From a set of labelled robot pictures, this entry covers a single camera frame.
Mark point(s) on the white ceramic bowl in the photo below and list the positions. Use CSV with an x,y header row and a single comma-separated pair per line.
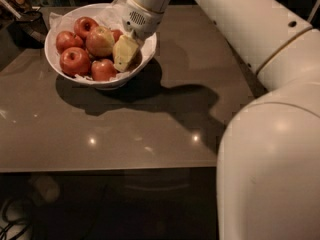
x,y
58,69

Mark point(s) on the large red-yellow apple centre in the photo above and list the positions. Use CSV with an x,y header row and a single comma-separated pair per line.
x,y
100,42

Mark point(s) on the yellow-green apple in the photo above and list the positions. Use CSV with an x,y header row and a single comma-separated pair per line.
x,y
135,62

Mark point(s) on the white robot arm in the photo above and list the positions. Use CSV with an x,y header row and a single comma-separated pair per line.
x,y
268,167

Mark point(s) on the red apple front left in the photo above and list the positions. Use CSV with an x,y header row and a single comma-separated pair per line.
x,y
75,61

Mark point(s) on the small red apple behind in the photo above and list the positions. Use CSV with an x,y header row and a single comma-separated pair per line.
x,y
116,34

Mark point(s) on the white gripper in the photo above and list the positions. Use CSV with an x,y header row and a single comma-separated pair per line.
x,y
140,21

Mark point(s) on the white paper liner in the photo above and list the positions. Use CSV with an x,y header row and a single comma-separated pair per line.
x,y
110,15

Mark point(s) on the red apple back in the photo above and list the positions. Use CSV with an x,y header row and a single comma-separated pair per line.
x,y
84,25

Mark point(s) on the black container on left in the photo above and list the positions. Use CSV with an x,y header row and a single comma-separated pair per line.
x,y
29,31

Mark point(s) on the red apple front centre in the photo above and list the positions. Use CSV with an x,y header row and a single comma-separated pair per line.
x,y
103,70

